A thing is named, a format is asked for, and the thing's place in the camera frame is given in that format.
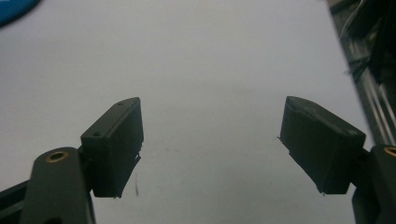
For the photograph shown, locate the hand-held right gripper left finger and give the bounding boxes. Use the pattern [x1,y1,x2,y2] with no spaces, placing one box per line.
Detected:
[79,96,145,199]

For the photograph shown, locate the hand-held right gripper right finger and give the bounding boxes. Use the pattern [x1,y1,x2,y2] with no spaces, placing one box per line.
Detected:
[278,95,367,195]

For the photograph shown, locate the blue round object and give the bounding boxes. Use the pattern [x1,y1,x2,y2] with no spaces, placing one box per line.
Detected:
[0,0,42,28]

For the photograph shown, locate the metal frame rail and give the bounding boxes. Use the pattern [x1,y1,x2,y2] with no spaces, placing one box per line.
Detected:
[325,0,396,147]

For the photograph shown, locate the white cable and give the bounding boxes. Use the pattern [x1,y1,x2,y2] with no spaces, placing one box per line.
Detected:
[339,0,366,40]

